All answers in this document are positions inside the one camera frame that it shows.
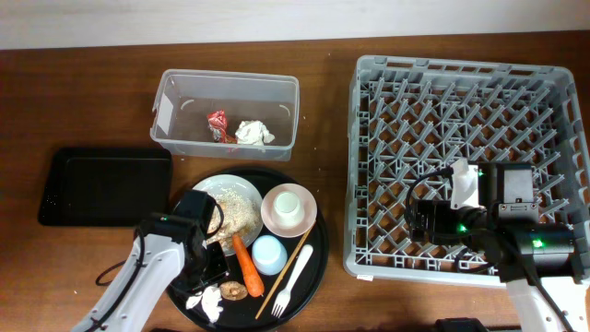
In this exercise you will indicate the orange carrot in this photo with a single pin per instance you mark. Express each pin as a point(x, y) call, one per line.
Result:
point(251, 278)

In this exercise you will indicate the white tissue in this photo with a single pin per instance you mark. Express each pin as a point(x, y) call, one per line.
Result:
point(209, 299)

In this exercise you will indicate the light blue cup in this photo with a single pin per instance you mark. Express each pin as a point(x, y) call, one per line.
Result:
point(269, 255)

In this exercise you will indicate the grey plate with food scraps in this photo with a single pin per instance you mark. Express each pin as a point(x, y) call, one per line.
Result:
point(240, 210)

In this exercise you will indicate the wooden chopstick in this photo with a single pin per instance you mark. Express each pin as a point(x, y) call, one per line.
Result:
point(283, 271)

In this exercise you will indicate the clear plastic bin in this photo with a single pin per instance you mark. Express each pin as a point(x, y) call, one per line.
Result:
point(185, 97)

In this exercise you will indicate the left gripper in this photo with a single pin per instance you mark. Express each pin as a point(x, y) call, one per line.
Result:
point(220, 268)

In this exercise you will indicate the grey dishwasher rack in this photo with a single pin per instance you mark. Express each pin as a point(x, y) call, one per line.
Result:
point(412, 116)

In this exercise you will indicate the white cup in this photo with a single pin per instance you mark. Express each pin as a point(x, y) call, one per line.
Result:
point(288, 209)

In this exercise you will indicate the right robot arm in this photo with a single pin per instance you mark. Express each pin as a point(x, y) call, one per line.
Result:
point(492, 210)

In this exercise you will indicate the white napkin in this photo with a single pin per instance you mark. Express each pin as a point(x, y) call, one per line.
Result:
point(253, 133)

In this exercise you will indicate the red snack wrapper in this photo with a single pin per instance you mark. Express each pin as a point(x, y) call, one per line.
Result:
point(218, 125)

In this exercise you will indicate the black rectangular tray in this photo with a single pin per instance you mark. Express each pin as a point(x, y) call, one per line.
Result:
point(105, 187)

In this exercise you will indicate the white plastic fork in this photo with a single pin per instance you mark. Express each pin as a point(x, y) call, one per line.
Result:
point(283, 298)

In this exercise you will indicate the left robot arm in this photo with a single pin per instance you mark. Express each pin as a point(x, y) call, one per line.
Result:
point(169, 252)

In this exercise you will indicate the brown mushroom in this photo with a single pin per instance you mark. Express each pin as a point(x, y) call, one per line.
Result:
point(233, 291)

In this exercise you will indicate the pink saucer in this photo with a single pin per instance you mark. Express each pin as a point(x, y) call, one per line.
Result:
point(309, 206)

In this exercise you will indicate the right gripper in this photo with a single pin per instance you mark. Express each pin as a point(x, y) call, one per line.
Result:
point(439, 211)

